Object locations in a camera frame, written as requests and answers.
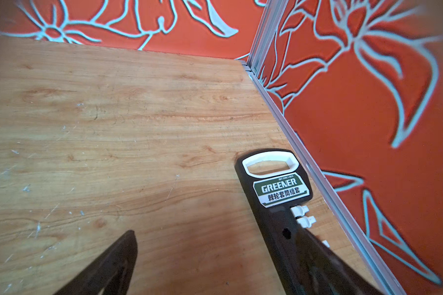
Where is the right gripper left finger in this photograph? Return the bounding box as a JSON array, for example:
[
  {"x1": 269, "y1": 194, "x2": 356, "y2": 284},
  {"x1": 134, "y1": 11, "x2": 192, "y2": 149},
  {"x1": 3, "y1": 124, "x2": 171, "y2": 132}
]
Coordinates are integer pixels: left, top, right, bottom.
[{"x1": 55, "y1": 230, "x2": 138, "y2": 295}]

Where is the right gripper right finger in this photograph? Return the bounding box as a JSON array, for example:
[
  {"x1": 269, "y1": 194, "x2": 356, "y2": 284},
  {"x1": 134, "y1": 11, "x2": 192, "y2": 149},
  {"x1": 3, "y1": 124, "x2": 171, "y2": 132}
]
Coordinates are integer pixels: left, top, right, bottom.
[{"x1": 297, "y1": 227, "x2": 381, "y2": 295}]

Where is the black remote-like tool strip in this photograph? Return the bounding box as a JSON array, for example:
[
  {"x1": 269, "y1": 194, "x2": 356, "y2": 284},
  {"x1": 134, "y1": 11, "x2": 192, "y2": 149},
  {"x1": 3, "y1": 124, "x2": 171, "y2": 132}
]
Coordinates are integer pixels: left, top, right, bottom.
[{"x1": 235, "y1": 149, "x2": 337, "y2": 295}]

